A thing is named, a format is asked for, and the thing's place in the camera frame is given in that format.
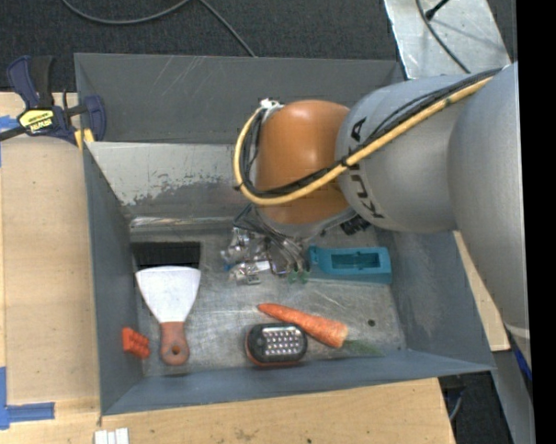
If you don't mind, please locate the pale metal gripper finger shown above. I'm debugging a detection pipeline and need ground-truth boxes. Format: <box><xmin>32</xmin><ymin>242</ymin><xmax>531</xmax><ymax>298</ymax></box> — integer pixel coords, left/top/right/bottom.
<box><xmin>219</xmin><ymin>226</ymin><xmax>254</xmax><ymax>267</ymax></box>
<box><xmin>227</xmin><ymin>260</ymin><xmax>273</xmax><ymax>288</ymax></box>

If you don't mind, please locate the black cylinder on white bracket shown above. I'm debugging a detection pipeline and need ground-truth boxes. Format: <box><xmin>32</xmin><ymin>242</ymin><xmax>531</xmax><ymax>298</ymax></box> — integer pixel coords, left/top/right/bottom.
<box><xmin>339</xmin><ymin>214</ymin><xmax>372</xmax><ymax>238</ymax></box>

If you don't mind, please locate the blue hollow plastic block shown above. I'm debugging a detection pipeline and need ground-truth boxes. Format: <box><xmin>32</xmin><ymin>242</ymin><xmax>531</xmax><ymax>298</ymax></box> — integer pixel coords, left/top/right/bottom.
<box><xmin>306</xmin><ymin>241</ymin><xmax>394</xmax><ymax>289</ymax></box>

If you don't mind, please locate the orange toy carrot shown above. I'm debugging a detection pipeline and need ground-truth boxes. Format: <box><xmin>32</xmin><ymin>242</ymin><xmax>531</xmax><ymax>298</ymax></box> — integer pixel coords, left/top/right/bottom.
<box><xmin>256</xmin><ymin>298</ymin><xmax>385</xmax><ymax>362</ymax></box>

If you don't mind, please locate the grey metal bin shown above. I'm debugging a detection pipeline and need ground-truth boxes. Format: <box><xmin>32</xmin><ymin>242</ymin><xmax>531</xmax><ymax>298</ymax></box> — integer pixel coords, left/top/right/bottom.
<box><xmin>72</xmin><ymin>35</ymin><xmax>499</xmax><ymax>417</ymax></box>

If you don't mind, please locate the black and orange work light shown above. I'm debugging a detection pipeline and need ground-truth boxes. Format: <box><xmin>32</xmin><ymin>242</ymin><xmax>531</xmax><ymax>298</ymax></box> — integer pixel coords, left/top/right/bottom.
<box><xmin>243</xmin><ymin>320</ymin><xmax>310</xmax><ymax>369</ymax></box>

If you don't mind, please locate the orange ridged block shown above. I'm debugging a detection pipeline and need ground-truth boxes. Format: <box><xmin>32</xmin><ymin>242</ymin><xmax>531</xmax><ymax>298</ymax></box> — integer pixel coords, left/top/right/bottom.
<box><xmin>120</xmin><ymin>325</ymin><xmax>153</xmax><ymax>361</ymax></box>

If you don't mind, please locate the white scraper with red-brown handle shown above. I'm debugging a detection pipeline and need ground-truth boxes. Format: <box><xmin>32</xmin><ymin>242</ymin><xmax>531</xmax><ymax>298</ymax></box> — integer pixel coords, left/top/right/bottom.
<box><xmin>135</xmin><ymin>264</ymin><xmax>207</xmax><ymax>368</ymax></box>

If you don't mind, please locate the pale wood board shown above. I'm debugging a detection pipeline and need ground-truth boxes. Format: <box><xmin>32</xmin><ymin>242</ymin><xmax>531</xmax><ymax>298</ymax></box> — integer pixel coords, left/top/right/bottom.
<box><xmin>0</xmin><ymin>131</ymin><xmax>103</xmax><ymax>407</ymax></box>

